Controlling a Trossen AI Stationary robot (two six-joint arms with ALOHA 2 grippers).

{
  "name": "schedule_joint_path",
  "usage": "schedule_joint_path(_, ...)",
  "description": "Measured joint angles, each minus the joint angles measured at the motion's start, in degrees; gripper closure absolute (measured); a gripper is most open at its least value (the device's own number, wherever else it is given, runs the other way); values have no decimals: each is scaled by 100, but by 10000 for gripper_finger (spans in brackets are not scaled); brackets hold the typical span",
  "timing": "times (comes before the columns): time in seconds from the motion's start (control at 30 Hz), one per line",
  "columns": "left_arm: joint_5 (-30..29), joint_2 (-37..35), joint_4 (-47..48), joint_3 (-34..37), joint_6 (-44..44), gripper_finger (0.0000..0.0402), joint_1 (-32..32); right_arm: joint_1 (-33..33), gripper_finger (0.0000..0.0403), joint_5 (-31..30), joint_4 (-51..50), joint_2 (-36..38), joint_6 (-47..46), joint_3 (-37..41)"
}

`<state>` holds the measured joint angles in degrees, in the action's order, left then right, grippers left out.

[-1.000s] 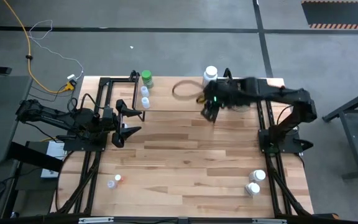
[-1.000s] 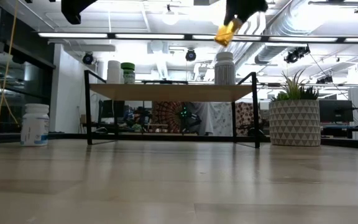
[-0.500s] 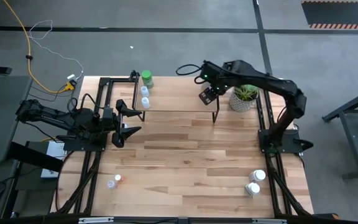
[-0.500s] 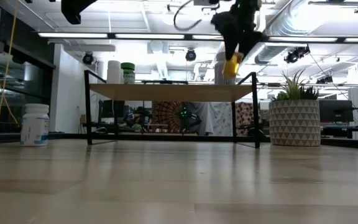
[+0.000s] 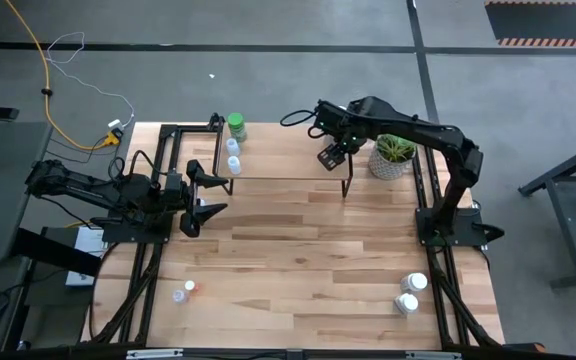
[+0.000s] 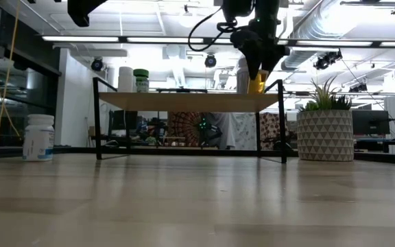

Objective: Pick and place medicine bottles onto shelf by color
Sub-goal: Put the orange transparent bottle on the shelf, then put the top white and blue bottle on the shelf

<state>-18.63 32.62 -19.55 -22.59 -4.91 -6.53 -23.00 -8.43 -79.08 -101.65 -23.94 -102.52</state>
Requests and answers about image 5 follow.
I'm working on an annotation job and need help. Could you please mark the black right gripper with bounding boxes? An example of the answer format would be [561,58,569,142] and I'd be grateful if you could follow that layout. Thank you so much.
[317,119,369,171]

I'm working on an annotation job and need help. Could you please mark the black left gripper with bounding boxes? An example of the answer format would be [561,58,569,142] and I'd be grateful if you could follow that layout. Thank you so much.
[165,159,229,239]

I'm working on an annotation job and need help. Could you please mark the green caffeine medicine bottle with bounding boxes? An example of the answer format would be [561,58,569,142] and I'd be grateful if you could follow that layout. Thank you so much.
[226,112,248,143]

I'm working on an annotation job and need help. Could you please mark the potted plant in triangle-patterned pot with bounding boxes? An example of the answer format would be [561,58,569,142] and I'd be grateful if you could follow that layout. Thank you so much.
[367,133,418,181]

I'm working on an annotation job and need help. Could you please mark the white box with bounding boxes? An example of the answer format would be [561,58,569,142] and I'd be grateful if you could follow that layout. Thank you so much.
[65,225,107,287]

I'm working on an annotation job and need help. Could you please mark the grey desk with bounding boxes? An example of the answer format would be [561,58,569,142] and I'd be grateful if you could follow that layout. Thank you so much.
[0,119,53,265]

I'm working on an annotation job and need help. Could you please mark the grey metal table stand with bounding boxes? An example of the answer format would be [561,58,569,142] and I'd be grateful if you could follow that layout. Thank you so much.
[517,134,576,290]

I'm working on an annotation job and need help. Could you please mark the black mat with hazard stripes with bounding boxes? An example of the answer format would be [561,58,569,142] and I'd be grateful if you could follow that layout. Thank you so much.
[484,0,576,49]

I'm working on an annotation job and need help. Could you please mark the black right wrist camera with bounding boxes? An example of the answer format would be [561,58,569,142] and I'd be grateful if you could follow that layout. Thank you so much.
[316,99,349,136]

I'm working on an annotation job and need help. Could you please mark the wooden shelf with black frame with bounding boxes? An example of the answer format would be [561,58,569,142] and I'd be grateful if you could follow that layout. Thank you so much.
[212,122,355,199]

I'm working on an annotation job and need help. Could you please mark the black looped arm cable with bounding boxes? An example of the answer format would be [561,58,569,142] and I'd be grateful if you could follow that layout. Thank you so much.
[280,108,327,140]

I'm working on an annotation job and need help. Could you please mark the black aluminium table frame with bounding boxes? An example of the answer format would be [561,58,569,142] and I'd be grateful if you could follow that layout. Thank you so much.
[80,122,227,346]
[410,144,504,349]

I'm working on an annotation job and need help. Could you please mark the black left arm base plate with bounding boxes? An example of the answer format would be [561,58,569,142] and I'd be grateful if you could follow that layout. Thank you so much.
[101,212,174,245]

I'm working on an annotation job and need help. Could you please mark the thin white cable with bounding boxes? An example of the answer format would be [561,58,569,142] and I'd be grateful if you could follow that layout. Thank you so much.
[46,31,136,126]

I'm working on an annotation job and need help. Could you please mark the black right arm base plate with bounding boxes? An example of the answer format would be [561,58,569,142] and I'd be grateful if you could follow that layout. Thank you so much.
[415,206,489,247]

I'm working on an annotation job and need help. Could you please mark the silver metal bracket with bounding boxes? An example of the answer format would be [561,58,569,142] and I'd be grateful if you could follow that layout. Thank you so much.
[126,348,184,360]
[406,350,462,360]

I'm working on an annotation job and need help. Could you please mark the yellow extension cable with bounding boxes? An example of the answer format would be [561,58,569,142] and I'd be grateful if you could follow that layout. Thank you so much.
[3,0,119,151]

